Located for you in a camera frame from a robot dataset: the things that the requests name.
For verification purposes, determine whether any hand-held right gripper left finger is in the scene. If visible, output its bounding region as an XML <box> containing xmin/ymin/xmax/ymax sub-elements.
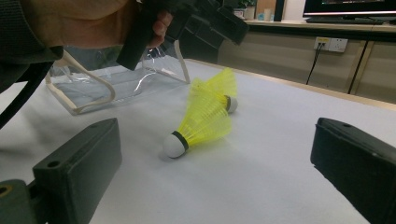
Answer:
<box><xmin>32</xmin><ymin>117</ymin><xmax>123</xmax><ymax>224</ymax></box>

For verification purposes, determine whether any black power cable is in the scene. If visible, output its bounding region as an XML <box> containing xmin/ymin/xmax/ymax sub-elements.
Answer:
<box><xmin>305</xmin><ymin>43</ymin><xmax>325</xmax><ymax>86</ymax></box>

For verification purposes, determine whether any white wall socket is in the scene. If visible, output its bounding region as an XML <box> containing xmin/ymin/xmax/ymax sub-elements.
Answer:
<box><xmin>313</xmin><ymin>36</ymin><xmax>349</xmax><ymax>54</ymax></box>

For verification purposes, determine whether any yellow shuttlecock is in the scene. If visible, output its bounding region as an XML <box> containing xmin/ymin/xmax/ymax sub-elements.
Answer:
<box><xmin>162</xmin><ymin>77</ymin><xmax>233</xmax><ymax>160</ymax></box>
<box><xmin>199</xmin><ymin>67</ymin><xmax>239</xmax><ymax>115</ymax></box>

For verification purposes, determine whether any clear plastic bag beige trim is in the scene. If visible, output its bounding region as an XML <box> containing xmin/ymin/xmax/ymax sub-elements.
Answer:
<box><xmin>45</xmin><ymin>40</ymin><xmax>191</xmax><ymax>116</ymax></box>

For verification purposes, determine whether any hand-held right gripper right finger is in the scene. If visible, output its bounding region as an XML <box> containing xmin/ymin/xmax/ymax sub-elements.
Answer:
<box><xmin>310</xmin><ymin>117</ymin><xmax>396</xmax><ymax>224</ymax></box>

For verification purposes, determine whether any beige counter with black edge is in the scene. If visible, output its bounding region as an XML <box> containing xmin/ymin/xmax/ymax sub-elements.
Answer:
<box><xmin>246</xmin><ymin>19</ymin><xmax>396</xmax><ymax>43</ymax></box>

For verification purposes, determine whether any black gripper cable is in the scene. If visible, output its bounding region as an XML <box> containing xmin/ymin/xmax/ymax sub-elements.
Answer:
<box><xmin>0</xmin><ymin>62</ymin><xmax>54</xmax><ymax>129</ymax></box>

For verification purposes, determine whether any dark upright post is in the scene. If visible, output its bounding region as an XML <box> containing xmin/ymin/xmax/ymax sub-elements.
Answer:
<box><xmin>274</xmin><ymin>0</ymin><xmax>286</xmax><ymax>22</ymax></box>

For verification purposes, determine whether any green plant in white pot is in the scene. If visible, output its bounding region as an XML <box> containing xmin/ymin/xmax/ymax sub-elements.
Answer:
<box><xmin>237</xmin><ymin>0</ymin><xmax>257</xmax><ymax>21</ymax></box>

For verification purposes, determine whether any black monitor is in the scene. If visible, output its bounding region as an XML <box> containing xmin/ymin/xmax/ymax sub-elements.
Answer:
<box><xmin>303</xmin><ymin>0</ymin><xmax>396</xmax><ymax>18</ymax></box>

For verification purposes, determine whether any beige cabinet front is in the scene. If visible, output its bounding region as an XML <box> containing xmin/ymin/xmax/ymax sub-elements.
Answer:
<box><xmin>218</xmin><ymin>29</ymin><xmax>396</xmax><ymax>105</ymax></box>

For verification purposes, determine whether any black keyboard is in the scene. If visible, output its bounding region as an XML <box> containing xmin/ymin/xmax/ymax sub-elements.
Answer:
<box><xmin>306</xmin><ymin>17</ymin><xmax>386</xmax><ymax>25</ymax></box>

